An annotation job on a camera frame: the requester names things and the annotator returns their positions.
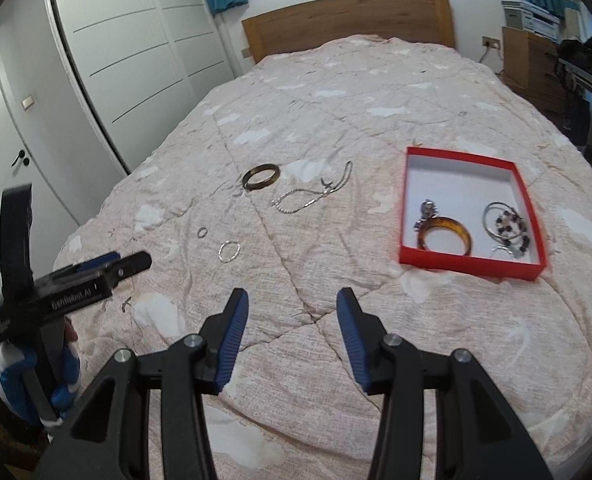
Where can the white sliding wardrobe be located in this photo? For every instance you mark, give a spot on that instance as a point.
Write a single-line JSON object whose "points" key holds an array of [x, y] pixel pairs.
{"points": [[143, 64]]}

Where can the wooden headboard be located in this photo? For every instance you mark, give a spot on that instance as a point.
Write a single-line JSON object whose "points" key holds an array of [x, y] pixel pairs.
{"points": [[308, 25]]}

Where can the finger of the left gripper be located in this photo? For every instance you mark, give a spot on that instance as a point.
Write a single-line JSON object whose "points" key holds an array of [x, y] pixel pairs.
{"points": [[126, 267], [84, 266]]}

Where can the black bag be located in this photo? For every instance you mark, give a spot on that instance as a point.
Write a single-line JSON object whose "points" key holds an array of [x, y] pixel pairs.
{"points": [[575, 52]]}

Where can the thin silver bangle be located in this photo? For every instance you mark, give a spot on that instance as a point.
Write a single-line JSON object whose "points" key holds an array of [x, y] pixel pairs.
{"points": [[502, 222]]}

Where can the large twisted silver hoop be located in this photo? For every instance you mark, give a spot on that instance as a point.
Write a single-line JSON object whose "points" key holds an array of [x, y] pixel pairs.
{"points": [[513, 252]]}

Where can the silver rhinestone watch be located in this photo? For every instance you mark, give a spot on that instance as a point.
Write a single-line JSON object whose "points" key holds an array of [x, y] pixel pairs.
{"points": [[428, 216]]}

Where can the white printer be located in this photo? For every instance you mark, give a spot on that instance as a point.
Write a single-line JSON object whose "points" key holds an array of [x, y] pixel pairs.
{"points": [[526, 16]]}

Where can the amber translucent bangle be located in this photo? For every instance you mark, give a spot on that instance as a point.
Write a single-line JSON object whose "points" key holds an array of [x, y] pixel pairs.
{"points": [[443, 234]]}

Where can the wall power socket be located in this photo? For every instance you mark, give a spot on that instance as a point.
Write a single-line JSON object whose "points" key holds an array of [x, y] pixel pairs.
{"points": [[491, 43]]}

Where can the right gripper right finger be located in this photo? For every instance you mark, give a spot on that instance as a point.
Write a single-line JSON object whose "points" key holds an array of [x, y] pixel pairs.
{"points": [[479, 436]]}

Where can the wooden dresser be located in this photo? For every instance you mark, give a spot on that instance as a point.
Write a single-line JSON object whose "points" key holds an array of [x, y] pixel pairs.
{"points": [[528, 69]]}

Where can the red shallow box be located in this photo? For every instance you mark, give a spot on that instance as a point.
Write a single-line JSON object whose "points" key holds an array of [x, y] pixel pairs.
{"points": [[461, 185]]}

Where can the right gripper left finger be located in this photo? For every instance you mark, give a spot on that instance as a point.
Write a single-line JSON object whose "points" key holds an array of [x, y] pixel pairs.
{"points": [[105, 435]]}

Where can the beige patterned quilt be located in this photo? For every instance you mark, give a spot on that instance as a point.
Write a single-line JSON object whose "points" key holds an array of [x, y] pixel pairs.
{"points": [[338, 121]]}

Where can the dark brown bangle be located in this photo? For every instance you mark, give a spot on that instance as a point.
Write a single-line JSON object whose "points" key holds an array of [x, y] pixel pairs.
{"points": [[260, 177]]}

